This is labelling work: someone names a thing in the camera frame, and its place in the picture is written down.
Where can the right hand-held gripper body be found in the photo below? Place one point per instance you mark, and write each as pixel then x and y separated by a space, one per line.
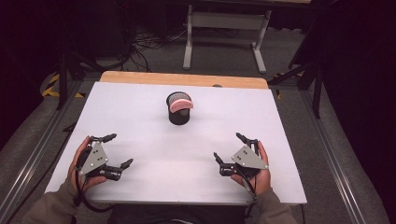
pixel 249 158

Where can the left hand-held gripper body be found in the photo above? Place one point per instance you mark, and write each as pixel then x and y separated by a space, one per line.
pixel 95 158

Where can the black mesh pen holder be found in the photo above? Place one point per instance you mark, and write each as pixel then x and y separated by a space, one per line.
pixel 177 119

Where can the pink hairbrush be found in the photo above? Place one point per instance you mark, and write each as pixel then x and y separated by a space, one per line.
pixel 180 104

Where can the person's left hand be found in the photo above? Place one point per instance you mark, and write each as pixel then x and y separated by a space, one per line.
pixel 74 174

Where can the person's right hand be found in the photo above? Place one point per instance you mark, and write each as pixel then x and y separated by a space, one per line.
pixel 264 182

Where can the white table board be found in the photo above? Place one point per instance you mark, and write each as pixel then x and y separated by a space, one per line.
pixel 168 165

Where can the dark table grommet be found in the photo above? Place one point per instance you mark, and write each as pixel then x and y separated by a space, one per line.
pixel 217 85

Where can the person's dark lap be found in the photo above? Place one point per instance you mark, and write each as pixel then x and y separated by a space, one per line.
pixel 174 215

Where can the black metal stand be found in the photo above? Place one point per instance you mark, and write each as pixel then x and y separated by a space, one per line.
pixel 63 81
pixel 317 90

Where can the yellow black hazard tape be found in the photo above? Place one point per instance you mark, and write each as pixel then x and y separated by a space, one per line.
pixel 49 91

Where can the wooden table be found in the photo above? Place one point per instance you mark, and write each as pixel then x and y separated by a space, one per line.
pixel 174 79

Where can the aluminium floor rail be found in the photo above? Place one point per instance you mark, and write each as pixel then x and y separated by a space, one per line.
pixel 37 152
pixel 333 161

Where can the white metal desk frame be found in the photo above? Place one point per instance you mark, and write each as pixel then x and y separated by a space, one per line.
pixel 229 21

